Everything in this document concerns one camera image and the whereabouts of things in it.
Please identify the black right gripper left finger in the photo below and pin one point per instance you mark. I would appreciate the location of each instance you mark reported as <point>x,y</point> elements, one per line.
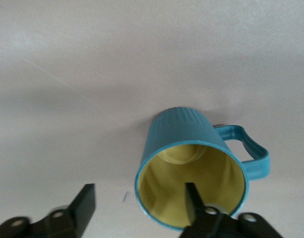
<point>79,210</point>

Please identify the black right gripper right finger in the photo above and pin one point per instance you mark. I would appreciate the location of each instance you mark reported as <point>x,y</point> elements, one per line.
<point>199,218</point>

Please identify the teal ribbed cup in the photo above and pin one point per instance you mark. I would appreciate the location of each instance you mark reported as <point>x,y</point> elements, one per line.
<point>186,129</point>

